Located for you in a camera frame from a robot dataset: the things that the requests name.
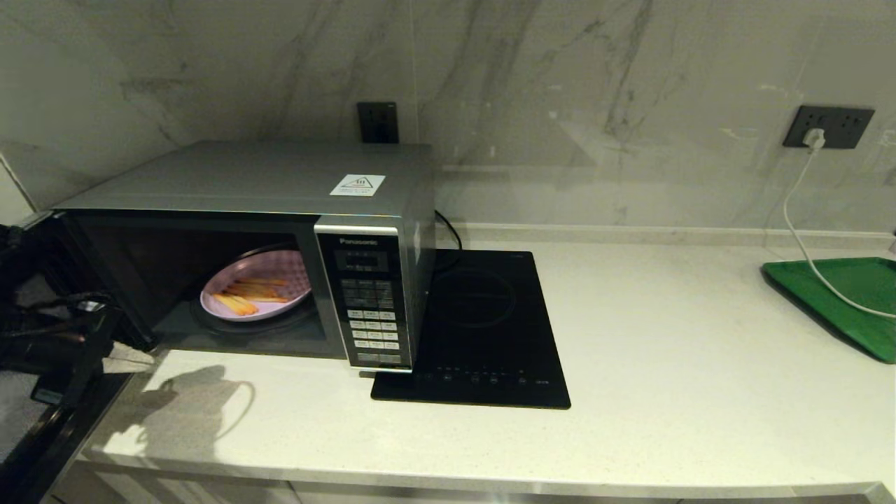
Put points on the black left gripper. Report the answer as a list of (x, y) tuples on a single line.
[(49, 336)]

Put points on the microwave door with dark glass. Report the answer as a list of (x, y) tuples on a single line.
[(70, 420)]

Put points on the lilac round plate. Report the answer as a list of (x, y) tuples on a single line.
[(280, 269)]

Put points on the silver Panasonic microwave body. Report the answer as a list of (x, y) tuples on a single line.
[(245, 175)]

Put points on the orange french fry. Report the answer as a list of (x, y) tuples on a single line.
[(273, 299), (255, 290), (234, 306), (266, 283)]

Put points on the orange carrot sticks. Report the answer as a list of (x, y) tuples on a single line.
[(247, 302)]

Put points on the white triangle warning sticker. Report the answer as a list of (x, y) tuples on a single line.
[(358, 185)]

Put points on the black induction cooktop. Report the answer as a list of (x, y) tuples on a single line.
[(490, 315)]

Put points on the white power plug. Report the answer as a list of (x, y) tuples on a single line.
[(815, 139)]

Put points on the green plastic tray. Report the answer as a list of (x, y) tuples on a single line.
[(847, 294)]

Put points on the small black wall socket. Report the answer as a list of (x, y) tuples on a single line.
[(378, 122)]

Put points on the wide black wall socket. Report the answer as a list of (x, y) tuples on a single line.
[(847, 126)]

